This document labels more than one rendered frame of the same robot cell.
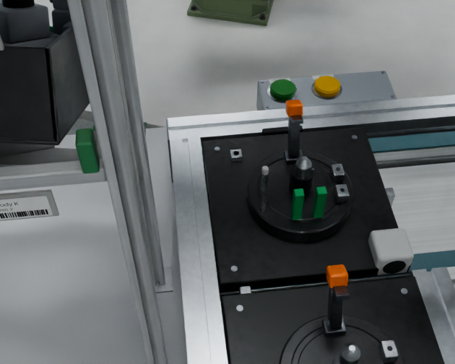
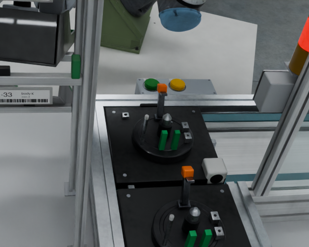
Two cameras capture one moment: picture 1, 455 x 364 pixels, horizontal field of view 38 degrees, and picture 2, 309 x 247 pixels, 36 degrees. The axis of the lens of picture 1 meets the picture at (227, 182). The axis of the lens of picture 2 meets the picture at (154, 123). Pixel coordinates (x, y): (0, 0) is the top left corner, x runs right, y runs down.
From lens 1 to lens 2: 0.24 m
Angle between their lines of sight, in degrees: 12
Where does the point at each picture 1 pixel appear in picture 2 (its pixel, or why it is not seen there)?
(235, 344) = (126, 214)
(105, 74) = (96, 21)
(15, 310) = not seen: outside the picture
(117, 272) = (47, 183)
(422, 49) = (230, 74)
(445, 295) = (244, 195)
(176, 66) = not seen: hidden behind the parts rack
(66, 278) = (15, 185)
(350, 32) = (188, 61)
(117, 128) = (95, 52)
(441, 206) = (241, 153)
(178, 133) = not seen: hidden behind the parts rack
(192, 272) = (99, 177)
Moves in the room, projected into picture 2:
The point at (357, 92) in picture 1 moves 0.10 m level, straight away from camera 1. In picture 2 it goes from (194, 88) to (199, 68)
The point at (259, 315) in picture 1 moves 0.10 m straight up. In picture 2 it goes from (140, 200) to (146, 166)
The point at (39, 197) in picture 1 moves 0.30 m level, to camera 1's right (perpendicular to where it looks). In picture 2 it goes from (45, 90) to (253, 106)
